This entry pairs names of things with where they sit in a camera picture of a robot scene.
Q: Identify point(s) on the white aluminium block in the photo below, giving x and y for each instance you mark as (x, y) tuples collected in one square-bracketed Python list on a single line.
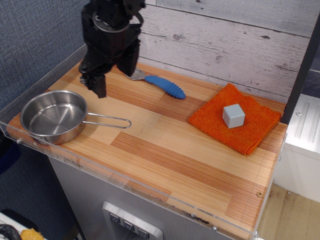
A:
[(298, 168)]

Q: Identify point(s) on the dark right vertical post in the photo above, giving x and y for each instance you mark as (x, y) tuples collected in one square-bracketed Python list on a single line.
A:
[(305, 66)]

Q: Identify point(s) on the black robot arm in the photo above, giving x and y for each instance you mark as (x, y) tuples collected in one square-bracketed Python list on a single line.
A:
[(111, 30)]

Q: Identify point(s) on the clear acrylic guard rail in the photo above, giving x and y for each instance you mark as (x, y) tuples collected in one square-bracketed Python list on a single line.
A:
[(162, 169)]

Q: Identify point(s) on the grey cube block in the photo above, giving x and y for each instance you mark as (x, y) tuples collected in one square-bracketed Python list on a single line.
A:
[(233, 116)]

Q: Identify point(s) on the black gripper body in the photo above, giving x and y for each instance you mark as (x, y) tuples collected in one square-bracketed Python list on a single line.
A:
[(108, 30)]

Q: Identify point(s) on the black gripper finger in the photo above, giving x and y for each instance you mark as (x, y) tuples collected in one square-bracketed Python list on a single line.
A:
[(128, 61), (95, 83)]

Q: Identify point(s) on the silver pan with wire handle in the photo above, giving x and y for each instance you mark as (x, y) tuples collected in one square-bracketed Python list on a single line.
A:
[(59, 116)]

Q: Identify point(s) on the orange knitted rag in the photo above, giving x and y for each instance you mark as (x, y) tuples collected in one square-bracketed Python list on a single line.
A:
[(258, 121)]

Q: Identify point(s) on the silver panel with buttons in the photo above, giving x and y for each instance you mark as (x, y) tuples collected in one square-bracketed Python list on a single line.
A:
[(128, 226)]

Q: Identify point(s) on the yellow and black object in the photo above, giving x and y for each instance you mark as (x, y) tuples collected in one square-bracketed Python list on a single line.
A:
[(31, 234)]

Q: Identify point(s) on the spoon with blue handle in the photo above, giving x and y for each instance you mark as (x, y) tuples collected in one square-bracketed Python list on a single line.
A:
[(169, 87)]

